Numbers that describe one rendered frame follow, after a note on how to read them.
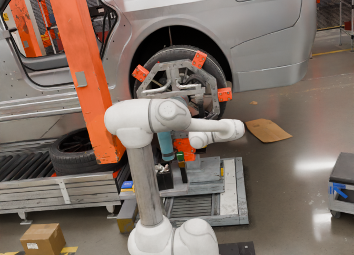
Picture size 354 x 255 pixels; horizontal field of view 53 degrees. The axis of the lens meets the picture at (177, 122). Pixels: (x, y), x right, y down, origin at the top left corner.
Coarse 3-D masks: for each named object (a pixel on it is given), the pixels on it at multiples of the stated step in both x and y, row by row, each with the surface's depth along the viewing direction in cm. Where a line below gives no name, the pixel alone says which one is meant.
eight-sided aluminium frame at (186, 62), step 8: (160, 64) 230; (168, 64) 229; (176, 64) 228; (184, 64) 227; (152, 72) 234; (200, 72) 228; (144, 80) 235; (208, 80) 230; (144, 88) 237; (216, 88) 231; (216, 96) 233; (216, 104) 235; (216, 112) 237; (176, 136) 248; (184, 136) 248
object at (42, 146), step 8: (0, 144) 357; (8, 144) 359; (16, 144) 358; (24, 144) 357; (32, 144) 356; (40, 144) 353; (48, 144) 350; (0, 152) 362; (8, 152) 359; (16, 152) 358; (24, 152) 357
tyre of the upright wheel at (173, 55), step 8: (168, 48) 246; (192, 48) 244; (152, 56) 251; (160, 56) 236; (168, 56) 235; (176, 56) 234; (184, 56) 234; (192, 56) 233; (208, 56) 243; (152, 64) 238; (208, 64) 234; (216, 64) 244; (208, 72) 236; (216, 72) 235; (136, 80) 245; (216, 80) 237; (224, 80) 243; (136, 88) 246; (136, 96) 249; (224, 104) 244; (216, 120) 249
